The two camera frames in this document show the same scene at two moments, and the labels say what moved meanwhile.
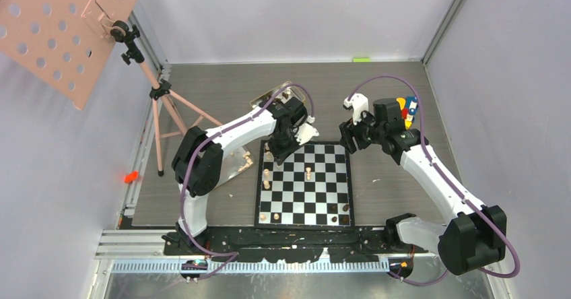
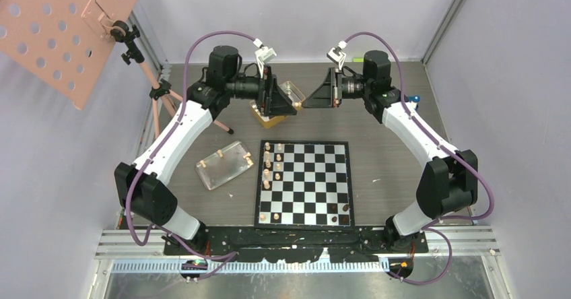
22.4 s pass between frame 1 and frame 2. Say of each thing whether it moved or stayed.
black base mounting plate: stayed
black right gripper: moved
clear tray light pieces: stayed
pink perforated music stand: stayed
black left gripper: moved
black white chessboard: stayed
